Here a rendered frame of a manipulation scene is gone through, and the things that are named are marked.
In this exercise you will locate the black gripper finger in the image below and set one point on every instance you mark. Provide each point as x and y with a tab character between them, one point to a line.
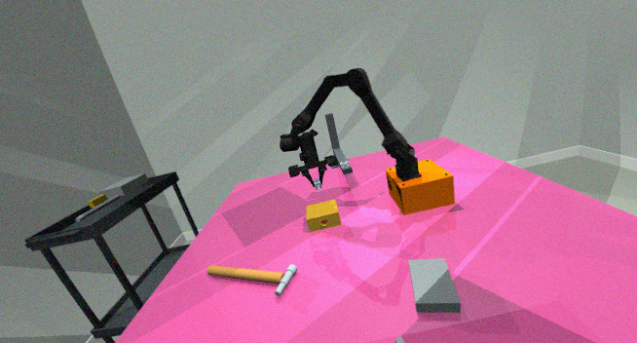
309	177
321	173

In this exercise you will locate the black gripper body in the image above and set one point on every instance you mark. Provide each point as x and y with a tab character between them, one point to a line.
311	160

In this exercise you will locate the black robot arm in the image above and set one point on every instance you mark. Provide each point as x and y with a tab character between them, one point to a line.
356	79

